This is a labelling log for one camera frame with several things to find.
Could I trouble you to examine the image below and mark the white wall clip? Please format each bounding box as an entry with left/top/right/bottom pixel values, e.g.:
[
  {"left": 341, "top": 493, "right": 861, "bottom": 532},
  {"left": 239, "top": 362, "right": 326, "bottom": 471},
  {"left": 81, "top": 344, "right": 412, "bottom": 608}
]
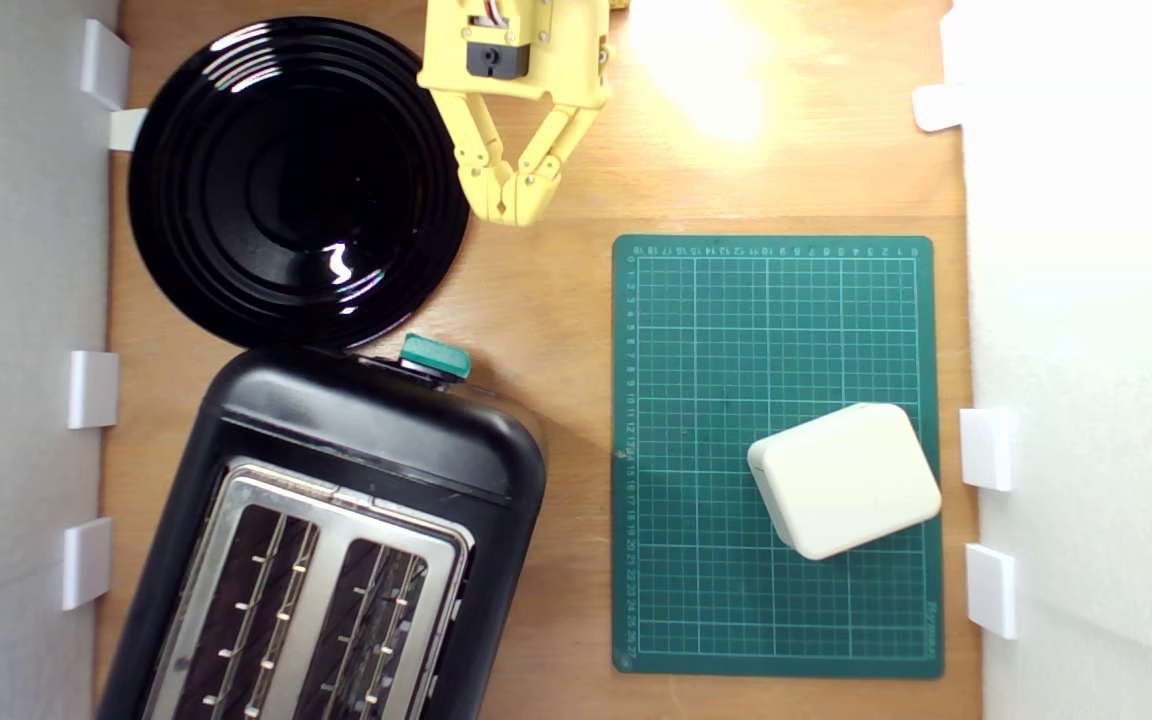
[
  {"left": 965, "top": 542, "right": 1020, "bottom": 641},
  {"left": 68, "top": 350, "right": 121, "bottom": 430},
  {"left": 61, "top": 516, "right": 114, "bottom": 612},
  {"left": 959, "top": 407, "right": 1017, "bottom": 493},
  {"left": 80, "top": 18, "right": 132, "bottom": 112},
  {"left": 108, "top": 107, "right": 149, "bottom": 153},
  {"left": 912, "top": 83, "right": 967, "bottom": 134}
]

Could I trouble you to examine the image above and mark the black round plate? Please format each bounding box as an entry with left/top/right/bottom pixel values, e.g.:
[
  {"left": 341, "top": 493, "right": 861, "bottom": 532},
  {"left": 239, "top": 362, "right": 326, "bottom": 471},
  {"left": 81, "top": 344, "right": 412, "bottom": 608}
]
[{"left": 128, "top": 15, "right": 473, "bottom": 351}]

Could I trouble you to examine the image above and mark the green toaster lever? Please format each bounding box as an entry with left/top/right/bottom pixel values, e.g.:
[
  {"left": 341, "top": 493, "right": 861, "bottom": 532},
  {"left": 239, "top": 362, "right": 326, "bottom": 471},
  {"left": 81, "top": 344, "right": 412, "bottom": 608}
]
[{"left": 400, "top": 333, "right": 473, "bottom": 382}]

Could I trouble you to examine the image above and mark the green cutting mat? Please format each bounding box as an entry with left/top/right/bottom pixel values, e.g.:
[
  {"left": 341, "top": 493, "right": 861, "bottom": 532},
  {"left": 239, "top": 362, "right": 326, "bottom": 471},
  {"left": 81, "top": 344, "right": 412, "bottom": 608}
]
[{"left": 611, "top": 234, "right": 946, "bottom": 680}]

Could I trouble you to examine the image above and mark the black two-slot toaster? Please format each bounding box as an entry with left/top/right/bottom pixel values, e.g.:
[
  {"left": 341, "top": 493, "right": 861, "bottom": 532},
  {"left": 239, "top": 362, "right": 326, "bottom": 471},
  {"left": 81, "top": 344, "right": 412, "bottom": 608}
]
[{"left": 96, "top": 344, "right": 549, "bottom": 720}]

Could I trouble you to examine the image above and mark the white rounded block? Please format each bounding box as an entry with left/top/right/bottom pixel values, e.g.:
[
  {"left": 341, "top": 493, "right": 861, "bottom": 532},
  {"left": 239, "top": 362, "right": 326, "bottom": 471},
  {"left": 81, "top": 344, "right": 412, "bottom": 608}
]
[{"left": 746, "top": 402, "right": 944, "bottom": 562}]

